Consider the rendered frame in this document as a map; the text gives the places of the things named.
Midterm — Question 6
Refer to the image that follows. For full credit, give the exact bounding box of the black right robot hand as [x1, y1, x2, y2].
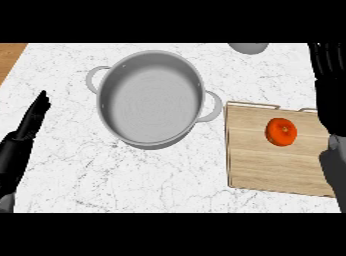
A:
[305, 42, 346, 138]

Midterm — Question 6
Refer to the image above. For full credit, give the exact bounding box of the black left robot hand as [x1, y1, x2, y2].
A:
[0, 89, 53, 206]

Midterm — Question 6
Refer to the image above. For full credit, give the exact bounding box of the orange round squash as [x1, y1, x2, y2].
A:
[264, 117, 298, 147]

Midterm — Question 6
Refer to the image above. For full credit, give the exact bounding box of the pale wooden tray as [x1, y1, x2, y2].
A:
[222, 101, 336, 199]

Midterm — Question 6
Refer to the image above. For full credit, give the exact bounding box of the grey metal pot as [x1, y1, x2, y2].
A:
[84, 49, 224, 151]

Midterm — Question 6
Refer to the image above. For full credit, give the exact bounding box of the grey round object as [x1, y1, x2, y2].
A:
[227, 42, 270, 56]

